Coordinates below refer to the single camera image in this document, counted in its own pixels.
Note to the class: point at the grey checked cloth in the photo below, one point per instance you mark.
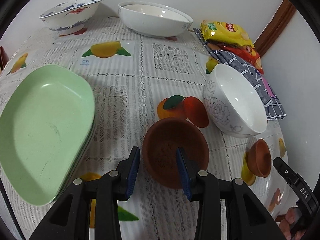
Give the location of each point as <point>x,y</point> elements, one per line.
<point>273,107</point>

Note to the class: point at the person's right hand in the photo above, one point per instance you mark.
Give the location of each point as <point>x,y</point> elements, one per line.
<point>291,216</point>

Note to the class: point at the red chips bag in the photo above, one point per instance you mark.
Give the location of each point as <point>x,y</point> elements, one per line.
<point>246,52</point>

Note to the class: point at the brown door frame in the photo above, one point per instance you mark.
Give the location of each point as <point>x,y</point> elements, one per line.
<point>275,27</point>

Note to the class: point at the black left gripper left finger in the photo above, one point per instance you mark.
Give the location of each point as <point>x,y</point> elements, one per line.
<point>69,217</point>

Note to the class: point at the blue crane pattern bowl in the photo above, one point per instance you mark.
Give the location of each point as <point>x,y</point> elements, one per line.
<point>69,17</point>

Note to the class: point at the large white bowl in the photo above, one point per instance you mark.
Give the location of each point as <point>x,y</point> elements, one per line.
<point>152,26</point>

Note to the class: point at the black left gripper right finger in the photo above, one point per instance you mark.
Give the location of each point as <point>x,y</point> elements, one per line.
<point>246,216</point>

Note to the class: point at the small brown clay bowl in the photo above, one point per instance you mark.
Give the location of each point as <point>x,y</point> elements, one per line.
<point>259,159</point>

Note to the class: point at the green square plate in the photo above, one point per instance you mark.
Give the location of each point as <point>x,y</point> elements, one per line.
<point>44,127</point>

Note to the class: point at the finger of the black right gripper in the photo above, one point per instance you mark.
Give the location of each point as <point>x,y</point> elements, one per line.
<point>308,200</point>

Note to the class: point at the inner white bowl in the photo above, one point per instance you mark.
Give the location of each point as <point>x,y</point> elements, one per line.
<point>157,11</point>

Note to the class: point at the white rose pattern bowl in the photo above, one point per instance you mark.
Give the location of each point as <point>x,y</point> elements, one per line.
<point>233,104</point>

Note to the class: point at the fruit pattern tablecloth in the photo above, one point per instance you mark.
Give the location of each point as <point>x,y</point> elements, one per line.
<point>130,75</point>

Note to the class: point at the yellow chips bag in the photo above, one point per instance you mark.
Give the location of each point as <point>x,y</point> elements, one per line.
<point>224,32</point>

